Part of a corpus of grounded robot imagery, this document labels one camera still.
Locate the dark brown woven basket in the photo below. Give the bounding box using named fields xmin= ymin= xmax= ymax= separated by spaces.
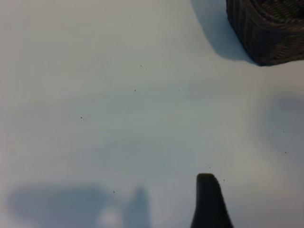
xmin=225 ymin=0 xmax=304 ymax=67

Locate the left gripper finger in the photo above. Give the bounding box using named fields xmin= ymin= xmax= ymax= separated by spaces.
xmin=190 ymin=173 xmax=235 ymax=228

